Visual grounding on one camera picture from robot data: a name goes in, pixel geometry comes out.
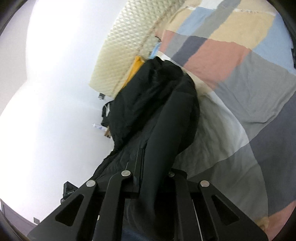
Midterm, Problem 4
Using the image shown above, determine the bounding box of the large black jacket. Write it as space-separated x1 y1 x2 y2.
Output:
93 57 199 240

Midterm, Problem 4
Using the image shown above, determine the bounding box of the wooden nightstand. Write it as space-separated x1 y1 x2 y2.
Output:
104 126 111 138

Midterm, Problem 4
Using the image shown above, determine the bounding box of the white spray bottle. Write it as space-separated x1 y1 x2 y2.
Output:
93 123 107 131

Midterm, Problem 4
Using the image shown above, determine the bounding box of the black bag on nightstand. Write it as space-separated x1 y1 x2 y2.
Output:
101 100 114 128

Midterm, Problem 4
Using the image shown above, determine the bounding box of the yellow pillow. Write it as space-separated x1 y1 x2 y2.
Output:
121 55 145 88

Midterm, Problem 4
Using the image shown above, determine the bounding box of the patchwork checkered bed quilt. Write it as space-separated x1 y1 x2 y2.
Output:
157 1 295 240

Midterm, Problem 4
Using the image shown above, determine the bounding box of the cream quilted headboard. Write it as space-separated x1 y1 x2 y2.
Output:
89 1 184 97

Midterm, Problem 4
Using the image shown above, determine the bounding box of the wall socket plate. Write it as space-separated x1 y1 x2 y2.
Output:
98 93 105 99

